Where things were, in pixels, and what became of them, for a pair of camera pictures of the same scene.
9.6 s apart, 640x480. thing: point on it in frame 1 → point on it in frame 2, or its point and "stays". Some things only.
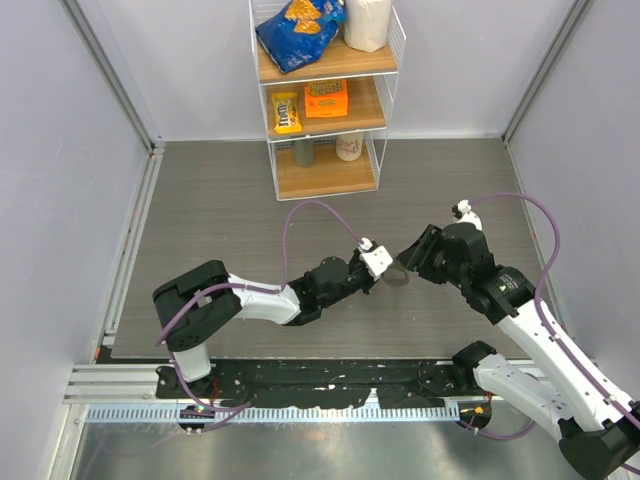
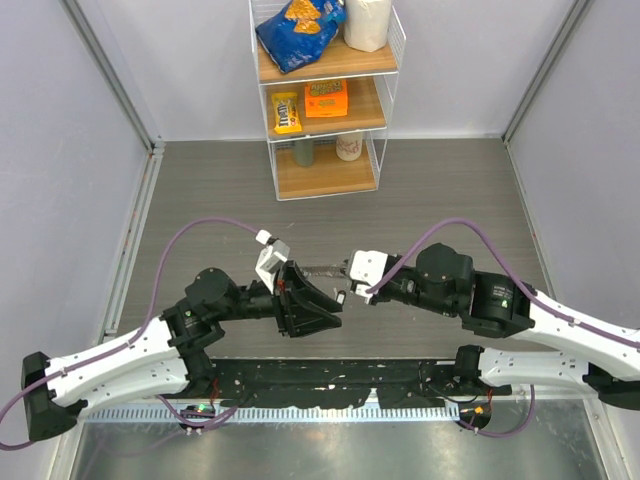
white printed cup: [349, 146] stays
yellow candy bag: [286, 113] stays
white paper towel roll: [366, 23] stays
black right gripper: [418, 256] → [379, 296]
